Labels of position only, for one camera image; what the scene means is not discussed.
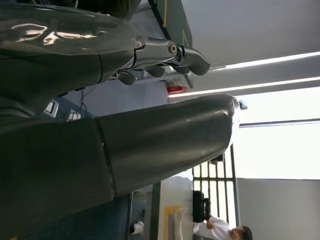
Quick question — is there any red box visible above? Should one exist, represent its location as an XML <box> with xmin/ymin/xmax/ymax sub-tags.
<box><xmin>167</xmin><ymin>85</ymin><xmax>187</xmax><ymax>95</ymax></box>

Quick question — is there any person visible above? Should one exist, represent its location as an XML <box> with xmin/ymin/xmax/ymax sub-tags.
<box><xmin>131</xmin><ymin>215</ymin><xmax>253</xmax><ymax>240</ymax></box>

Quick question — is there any dark panel with yellow lines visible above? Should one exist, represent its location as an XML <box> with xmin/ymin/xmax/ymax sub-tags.
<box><xmin>149</xmin><ymin>0</ymin><xmax>194</xmax><ymax>90</ymax></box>

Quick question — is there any black window grid frame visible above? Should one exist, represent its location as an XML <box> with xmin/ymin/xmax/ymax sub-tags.
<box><xmin>192</xmin><ymin>144</ymin><xmax>238</xmax><ymax>229</ymax></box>

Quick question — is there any ceiling light strip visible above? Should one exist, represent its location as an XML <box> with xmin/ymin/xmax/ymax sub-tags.
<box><xmin>210</xmin><ymin>50</ymin><xmax>320</xmax><ymax>72</ymax></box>
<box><xmin>168</xmin><ymin>76</ymin><xmax>320</xmax><ymax>99</ymax></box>

